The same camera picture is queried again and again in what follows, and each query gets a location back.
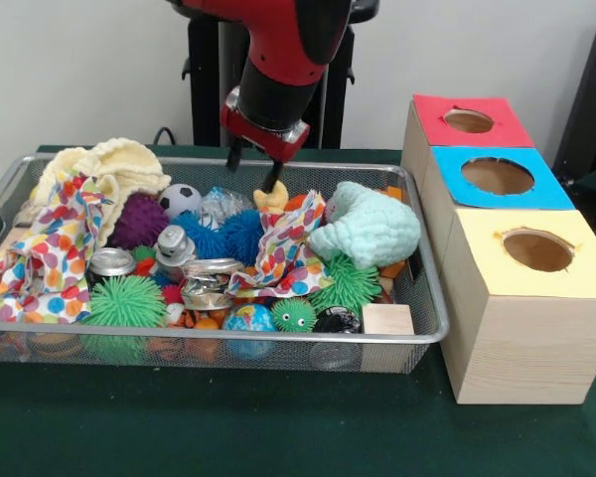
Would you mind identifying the plain wooden block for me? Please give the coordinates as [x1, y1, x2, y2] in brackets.
[361, 303, 416, 336]

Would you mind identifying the wooden box with three holes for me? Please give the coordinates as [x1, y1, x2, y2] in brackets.
[400, 92, 596, 405]

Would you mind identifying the small polka dot cloth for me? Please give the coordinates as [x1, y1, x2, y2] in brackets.
[226, 189, 337, 299]

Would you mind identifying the crushed silver can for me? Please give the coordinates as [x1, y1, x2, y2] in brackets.
[181, 257, 244, 310]

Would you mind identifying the silver wire mesh bin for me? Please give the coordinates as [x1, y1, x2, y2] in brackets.
[0, 152, 451, 375]

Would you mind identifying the mint green waffle cloth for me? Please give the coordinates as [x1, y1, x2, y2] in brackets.
[308, 181, 422, 270]

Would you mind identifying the large polka dot cloth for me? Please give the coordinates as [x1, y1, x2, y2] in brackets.
[0, 168, 115, 324]

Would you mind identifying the cream waffle cloth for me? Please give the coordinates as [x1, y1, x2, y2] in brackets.
[29, 137, 173, 247]

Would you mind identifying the black monitor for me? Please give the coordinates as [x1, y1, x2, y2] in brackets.
[550, 7, 596, 173]

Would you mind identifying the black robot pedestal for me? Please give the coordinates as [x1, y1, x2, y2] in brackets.
[181, 0, 381, 149]

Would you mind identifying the large green spiky ball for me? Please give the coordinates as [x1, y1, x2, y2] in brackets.
[81, 275, 168, 328]

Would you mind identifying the yellow plush toy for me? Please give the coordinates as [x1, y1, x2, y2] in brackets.
[252, 181, 290, 215]

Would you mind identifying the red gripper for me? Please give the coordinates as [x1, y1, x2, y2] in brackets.
[220, 86, 312, 194]

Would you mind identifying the small green spiky ball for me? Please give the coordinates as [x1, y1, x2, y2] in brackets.
[307, 252, 382, 315]

